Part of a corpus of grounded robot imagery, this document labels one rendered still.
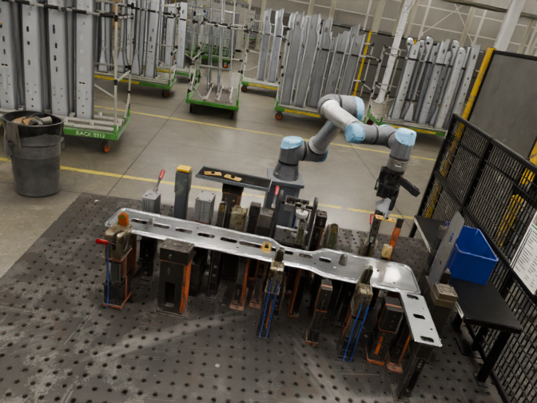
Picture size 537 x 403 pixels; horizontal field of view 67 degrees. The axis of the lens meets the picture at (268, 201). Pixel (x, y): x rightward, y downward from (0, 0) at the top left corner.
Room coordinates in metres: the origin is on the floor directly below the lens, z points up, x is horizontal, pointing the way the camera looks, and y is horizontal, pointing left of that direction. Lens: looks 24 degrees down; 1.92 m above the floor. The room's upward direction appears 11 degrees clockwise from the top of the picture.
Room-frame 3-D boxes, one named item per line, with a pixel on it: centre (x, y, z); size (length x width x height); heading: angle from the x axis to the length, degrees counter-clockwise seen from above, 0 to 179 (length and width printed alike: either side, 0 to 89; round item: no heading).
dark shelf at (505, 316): (1.71, -0.94, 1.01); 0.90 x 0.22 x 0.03; 178
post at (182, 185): (1.90, 0.45, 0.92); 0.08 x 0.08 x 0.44; 88
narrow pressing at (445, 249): (1.51, -0.76, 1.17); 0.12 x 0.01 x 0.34; 178
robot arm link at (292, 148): (2.21, -0.08, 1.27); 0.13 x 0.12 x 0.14; 110
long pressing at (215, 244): (1.54, -0.01, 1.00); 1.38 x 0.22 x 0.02; 88
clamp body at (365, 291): (1.33, -0.43, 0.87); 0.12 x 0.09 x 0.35; 178
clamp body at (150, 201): (1.74, 0.55, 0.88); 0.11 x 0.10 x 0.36; 178
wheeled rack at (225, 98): (8.47, 1.48, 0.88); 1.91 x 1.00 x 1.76; 7
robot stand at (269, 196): (2.21, -0.07, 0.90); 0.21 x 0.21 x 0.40; 6
